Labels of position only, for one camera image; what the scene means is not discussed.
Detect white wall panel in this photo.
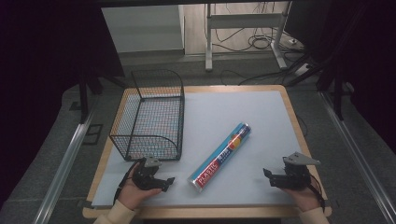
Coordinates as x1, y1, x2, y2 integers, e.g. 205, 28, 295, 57
101, 4, 185, 54

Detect white power strip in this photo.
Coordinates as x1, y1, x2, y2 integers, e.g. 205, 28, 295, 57
293, 63, 313, 77

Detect white metal desk frame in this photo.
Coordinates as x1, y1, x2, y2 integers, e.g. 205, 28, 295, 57
204, 2, 290, 73

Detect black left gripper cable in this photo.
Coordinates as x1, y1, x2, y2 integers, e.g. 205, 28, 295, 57
113, 159, 142, 204

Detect person's right hand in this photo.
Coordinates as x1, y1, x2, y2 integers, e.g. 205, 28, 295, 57
281, 182, 321, 213

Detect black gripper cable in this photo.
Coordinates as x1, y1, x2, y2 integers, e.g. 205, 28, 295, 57
113, 159, 142, 204
307, 173, 327, 214

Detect blue plastic wrap roll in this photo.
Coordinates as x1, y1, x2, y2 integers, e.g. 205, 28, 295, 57
187, 121, 253, 193

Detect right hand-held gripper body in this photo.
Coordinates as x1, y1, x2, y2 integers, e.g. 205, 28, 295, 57
269, 151, 321, 191

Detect black curtain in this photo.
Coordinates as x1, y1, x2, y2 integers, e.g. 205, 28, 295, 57
284, 0, 396, 155
0, 0, 125, 209

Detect silver metal rail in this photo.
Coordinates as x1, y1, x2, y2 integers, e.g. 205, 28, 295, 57
319, 91, 396, 224
32, 102, 98, 224

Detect person's left hand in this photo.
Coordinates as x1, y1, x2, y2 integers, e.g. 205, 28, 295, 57
117, 179, 163, 211

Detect black floor cables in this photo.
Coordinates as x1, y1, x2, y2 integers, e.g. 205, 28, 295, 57
214, 3, 307, 87

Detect black metal stand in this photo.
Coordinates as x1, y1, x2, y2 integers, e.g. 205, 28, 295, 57
77, 69, 127, 124
288, 36, 356, 121

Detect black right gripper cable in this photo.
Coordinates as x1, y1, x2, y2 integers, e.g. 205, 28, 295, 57
307, 173, 327, 214

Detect light blue table mat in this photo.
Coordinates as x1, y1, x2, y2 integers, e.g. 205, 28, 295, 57
91, 90, 304, 207

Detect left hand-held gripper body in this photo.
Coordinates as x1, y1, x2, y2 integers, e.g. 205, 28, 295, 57
132, 156, 164, 191

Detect black wire mesh basket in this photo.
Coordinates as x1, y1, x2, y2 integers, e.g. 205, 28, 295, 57
108, 68, 186, 162

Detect black floor plate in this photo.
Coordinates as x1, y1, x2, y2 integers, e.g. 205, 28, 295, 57
82, 123, 104, 146

